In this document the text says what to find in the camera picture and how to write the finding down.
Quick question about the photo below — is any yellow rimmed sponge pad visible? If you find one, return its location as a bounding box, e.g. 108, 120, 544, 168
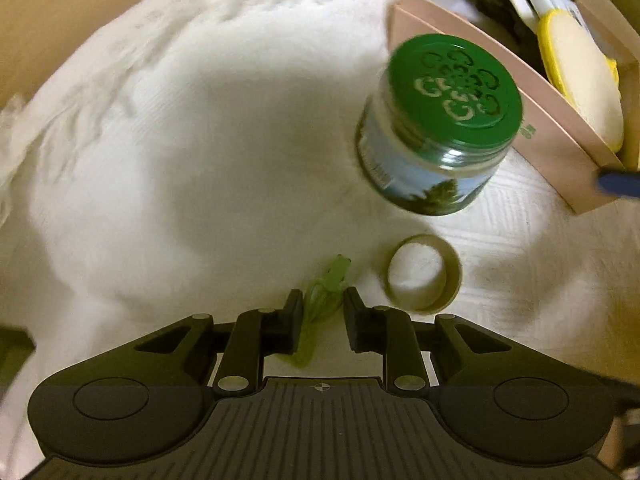
537, 9, 626, 153

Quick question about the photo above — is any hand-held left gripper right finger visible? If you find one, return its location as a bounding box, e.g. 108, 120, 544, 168
344, 287, 512, 392

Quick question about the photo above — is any green lid jar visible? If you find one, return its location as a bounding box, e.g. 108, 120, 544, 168
354, 33, 524, 217

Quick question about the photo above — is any cardboard tape ring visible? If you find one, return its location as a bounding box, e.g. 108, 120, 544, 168
385, 235, 464, 315

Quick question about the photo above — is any cardboard box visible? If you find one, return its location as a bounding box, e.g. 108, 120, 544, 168
387, 0, 640, 216

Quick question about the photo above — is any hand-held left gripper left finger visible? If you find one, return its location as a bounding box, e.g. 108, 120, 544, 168
135, 289, 305, 395

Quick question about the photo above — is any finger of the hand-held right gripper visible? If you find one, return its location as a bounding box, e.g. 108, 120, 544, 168
596, 168, 640, 197

